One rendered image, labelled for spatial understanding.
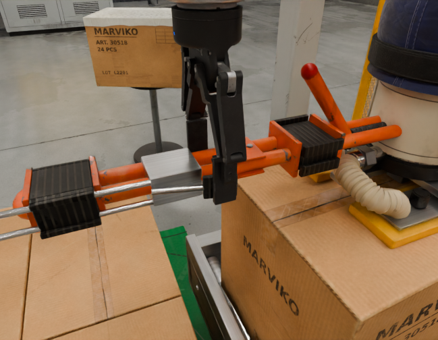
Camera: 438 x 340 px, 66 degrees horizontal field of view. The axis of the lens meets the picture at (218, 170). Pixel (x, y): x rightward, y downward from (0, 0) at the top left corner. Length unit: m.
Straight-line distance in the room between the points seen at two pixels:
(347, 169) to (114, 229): 0.84
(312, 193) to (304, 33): 1.09
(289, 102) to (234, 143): 1.36
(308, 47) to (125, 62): 1.09
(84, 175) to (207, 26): 0.23
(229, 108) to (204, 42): 0.07
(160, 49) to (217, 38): 1.75
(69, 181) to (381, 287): 0.43
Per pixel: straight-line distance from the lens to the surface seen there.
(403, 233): 0.60
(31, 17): 7.72
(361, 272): 0.54
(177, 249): 1.85
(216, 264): 1.04
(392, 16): 0.61
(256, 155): 0.47
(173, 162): 0.45
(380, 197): 0.56
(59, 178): 0.45
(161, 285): 1.01
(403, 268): 0.57
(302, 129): 0.55
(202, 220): 2.00
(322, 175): 0.68
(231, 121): 0.35
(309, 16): 1.64
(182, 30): 0.37
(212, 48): 0.36
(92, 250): 1.15
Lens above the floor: 1.33
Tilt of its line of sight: 33 degrees down
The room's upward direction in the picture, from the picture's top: straight up
